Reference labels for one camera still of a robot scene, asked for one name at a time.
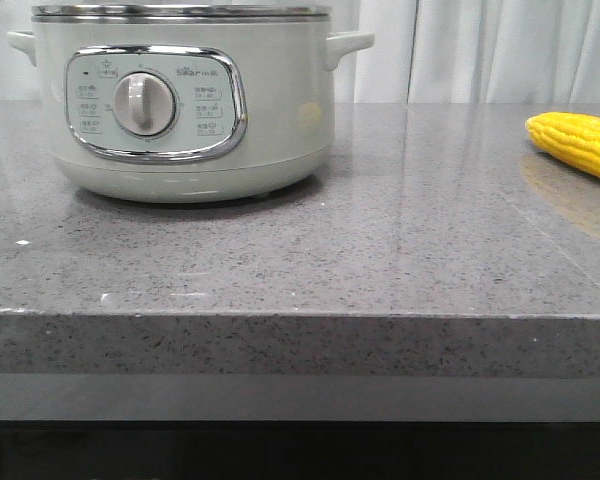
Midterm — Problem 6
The white curtain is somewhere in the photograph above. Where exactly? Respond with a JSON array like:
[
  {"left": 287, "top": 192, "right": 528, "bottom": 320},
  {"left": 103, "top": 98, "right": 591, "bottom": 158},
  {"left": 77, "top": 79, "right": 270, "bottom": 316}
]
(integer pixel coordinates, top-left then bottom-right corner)
[{"left": 0, "top": 1, "right": 600, "bottom": 105}]

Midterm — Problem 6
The glass pot lid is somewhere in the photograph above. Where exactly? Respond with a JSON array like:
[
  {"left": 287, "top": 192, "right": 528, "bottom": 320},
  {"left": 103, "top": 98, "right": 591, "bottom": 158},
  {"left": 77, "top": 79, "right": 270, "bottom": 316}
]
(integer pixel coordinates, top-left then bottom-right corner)
[{"left": 31, "top": 3, "right": 331, "bottom": 24}]

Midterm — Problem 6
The yellow corn cob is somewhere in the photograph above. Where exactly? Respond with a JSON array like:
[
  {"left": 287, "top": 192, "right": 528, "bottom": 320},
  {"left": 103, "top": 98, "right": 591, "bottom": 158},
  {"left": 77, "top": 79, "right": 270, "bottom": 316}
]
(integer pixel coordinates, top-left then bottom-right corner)
[{"left": 525, "top": 112, "right": 600, "bottom": 179}]

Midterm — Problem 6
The pale green electric cooking pot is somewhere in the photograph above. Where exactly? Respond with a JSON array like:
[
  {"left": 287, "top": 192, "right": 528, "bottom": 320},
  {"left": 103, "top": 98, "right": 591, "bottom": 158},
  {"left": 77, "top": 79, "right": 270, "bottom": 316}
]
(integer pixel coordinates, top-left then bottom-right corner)
[{"left": 6, "top": 13, "right": 375, "bottom": 204}]

